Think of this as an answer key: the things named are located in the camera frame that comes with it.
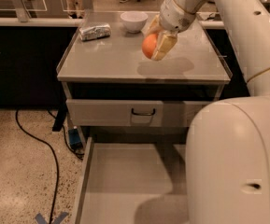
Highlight open grey middle drawer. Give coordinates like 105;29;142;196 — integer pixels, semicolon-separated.
71;138;189;224

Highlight grey metal drawer cabinet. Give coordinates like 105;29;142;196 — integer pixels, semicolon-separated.
58;12;231;142

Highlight blue box on floor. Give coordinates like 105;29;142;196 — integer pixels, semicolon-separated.
68;129;82;150

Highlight silver foil snack bag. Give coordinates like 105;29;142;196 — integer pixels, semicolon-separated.
79;23;111;41

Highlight black drawer handle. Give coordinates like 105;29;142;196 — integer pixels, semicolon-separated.
131;108;156;117

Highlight clear acrylic barrier panel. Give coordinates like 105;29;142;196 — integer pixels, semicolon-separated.
0;0;270;21

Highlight grey top drawer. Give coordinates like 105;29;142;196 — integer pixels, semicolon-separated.
66;99;209;128

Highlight white horizontal rail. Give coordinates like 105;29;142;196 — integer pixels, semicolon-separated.
0;18;224;29

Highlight orange fruit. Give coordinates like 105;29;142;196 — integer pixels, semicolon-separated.
142;34;158;59

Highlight white ceramic bowl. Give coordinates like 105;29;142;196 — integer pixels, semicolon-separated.
121;11;148;33

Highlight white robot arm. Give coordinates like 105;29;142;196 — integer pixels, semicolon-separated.
149;0;270;224

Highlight black cable on left floor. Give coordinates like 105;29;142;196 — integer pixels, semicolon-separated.
14;109;60;224

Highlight person legs in background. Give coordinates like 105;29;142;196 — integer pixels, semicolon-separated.
66;0;85;19

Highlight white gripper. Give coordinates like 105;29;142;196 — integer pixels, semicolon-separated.
146;0;198;61

